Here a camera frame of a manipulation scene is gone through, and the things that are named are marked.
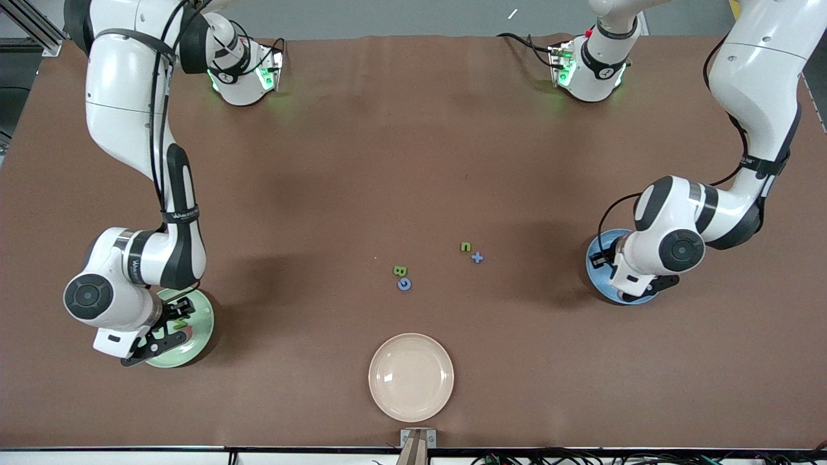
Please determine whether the brown table cover sheet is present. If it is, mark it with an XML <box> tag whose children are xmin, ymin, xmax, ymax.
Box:
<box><xmin>0</xmin><ymin>34</ymin><xmax>827</xmax><ymax>451</ymax></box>

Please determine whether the metal connector box green light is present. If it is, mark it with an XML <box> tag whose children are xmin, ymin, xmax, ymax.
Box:
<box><xmin>548</xmin><ymin>41</ymin><xmax>577</xmax><ymax>88</ymax></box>
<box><xmin>257</xmin><ymin>45</ymin><xmax>286</xmax><ymax>93</ymax></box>

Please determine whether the beige plate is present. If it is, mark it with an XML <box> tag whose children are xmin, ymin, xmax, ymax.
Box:
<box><xmin>368</xmin><ymin>333</ymin><xmax>455</xmax><ymax>423</ymax></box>

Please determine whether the aluminium frame profile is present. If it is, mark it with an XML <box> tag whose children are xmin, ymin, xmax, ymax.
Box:
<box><xmin>0</xmin><ymin>0</ymin><xmax>72</xmax><ymax>57</ymax></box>

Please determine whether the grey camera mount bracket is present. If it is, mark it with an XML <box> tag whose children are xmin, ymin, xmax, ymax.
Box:
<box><xmin>395</xmin><ymin>428</ymin><xmax>437</xmax><ymax>465</ymax></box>

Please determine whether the green plate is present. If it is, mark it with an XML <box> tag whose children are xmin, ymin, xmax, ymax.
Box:
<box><xmin>145</xmin><ymin>287</ymin><xmax>215</xmax><ymax>369</ymax></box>

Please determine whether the blue plate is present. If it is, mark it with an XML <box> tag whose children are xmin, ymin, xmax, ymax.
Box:
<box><xmin>585</xmin><ymin>229</ymin><xmax>663</xmax><ymax>305</ymax></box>

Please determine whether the black arm base cable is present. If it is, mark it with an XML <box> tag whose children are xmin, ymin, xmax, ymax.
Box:
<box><xmin>496</xmin><ymin>31</ymin><xmax>558</xmax><ymax>68</ymax></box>
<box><xmin>229</xmin><ymin>19</ymin><xmax>287</xmax><ymax>68</ymax></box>

